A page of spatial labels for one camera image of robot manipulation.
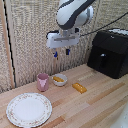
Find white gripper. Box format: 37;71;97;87
45;28;81;60

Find white bowl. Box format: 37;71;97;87
52;73;69;88

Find yellow food piece in bowl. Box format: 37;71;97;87
53;76;65;83

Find beige woven folding screen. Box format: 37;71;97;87
0;0;128;94

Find pink cup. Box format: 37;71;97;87
36;72;51;93

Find white plate with floral rim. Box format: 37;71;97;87
5;92;53;128

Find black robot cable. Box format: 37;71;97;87
79;11;128;38

